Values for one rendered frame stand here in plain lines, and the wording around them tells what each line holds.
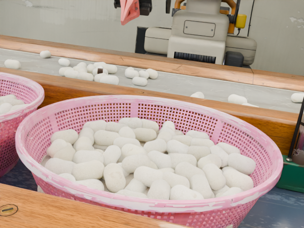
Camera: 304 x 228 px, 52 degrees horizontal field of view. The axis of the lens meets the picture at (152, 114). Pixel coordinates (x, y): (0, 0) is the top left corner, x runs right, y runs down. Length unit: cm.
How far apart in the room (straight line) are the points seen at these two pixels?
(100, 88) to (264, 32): 230
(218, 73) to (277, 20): 194
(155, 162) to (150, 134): 7
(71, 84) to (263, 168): 32
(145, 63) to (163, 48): 72
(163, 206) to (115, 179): 9
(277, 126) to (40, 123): 31
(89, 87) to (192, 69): 38
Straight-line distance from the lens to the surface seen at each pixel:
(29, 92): 50
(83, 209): 21
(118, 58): 86
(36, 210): 21
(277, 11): 273
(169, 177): 30
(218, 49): 124
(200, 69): 82
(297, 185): 48
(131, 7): 81
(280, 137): 48
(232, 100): 58
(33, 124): 35
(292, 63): 278
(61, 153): 33
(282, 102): 69
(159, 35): 155
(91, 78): 63
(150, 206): 21
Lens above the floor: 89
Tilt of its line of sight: 18 degrees down
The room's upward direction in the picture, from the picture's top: 6 degrees clockwise
